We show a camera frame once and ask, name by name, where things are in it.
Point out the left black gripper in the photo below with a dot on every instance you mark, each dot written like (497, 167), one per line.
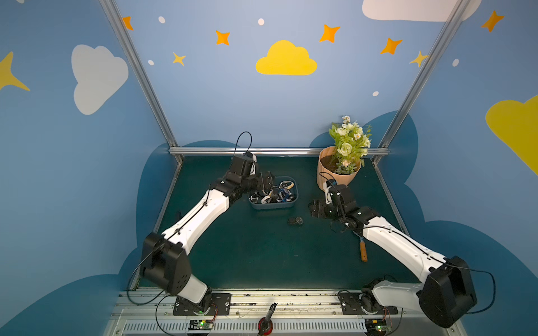
(266, 183)

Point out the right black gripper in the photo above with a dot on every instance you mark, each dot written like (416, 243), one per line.
(319, 208)

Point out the black digital strap watch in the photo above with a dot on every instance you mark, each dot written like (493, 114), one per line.
(257, 198)

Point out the cream strap square watch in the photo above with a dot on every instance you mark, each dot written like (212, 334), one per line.
(288, 185)

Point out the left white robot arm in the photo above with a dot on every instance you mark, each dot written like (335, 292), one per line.
(165, 256)

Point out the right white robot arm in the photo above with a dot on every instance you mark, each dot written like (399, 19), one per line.
(445, 291)

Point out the blue plastic storage box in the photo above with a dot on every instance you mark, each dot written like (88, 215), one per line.
(274, 189)

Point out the ribbed terracotta flower pot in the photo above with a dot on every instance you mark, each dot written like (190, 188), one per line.
(324, 174)

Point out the artificial white flower plant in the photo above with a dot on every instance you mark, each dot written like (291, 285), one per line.
(351, 145)

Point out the right green circuit board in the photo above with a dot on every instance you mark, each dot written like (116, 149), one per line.
(376, 327)

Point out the green circuit board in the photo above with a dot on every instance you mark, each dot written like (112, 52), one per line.
(376, 327)
(201, 325)

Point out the red emergency stop button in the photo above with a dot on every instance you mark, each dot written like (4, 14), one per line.
(265, 325)

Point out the left green circuit board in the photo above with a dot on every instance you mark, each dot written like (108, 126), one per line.
(201, 325)

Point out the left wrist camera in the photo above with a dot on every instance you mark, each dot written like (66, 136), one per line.
(253, 168)

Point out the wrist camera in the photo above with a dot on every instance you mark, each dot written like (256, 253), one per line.
(253, 168)
(327, 185)

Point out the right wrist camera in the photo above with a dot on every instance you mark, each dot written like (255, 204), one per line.
(327, 185)

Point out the blue garden fork wooden handle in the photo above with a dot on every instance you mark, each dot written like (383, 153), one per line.
(363, 249)

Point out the aluminium back frame bar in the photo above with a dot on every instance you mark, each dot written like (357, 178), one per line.
(222, 151)

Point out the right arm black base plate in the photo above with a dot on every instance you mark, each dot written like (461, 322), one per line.
(355, 303)

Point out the aluminium left frame post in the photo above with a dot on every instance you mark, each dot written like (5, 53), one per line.
(112, 13)

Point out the aluminium frame post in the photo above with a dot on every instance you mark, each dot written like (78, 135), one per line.
(443, 40)
(112, 13)

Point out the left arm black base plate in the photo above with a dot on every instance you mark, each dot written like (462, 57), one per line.
(219, 303)

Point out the aluminium rail front frame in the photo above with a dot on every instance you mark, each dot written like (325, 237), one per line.
(148, 311)

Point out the aluminium right frame post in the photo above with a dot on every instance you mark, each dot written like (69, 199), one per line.
(443, 40)

